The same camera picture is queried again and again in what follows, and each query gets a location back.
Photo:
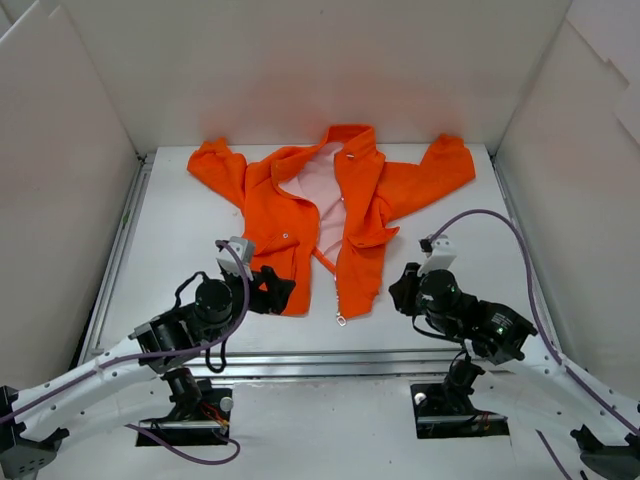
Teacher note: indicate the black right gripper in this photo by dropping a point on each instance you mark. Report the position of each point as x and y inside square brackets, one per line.
[406, 290]

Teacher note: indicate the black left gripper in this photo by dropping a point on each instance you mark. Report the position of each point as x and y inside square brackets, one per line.
[263, 291]

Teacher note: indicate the orange zip jacket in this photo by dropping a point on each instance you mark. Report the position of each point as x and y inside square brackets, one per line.
[334, 202]

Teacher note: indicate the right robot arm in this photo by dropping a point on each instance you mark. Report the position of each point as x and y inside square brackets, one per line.
[506, 368]

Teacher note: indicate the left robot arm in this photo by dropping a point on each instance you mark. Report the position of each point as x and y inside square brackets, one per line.
[143, 377]

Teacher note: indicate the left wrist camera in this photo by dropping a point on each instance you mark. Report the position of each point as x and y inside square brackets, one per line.
[235, 255]

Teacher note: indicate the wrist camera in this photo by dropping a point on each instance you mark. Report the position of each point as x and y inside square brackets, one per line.
[440, 253]
[235, 255]

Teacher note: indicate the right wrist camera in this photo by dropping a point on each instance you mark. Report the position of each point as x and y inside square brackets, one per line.
[440, 253]

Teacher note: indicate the aluminium table frame rail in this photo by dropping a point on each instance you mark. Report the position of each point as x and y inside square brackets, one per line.
[172, 221]

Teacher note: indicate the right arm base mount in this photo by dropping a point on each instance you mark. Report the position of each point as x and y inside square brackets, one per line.
[444, 410]

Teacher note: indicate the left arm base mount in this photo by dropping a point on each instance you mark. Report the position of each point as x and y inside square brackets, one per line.
[200, 413]

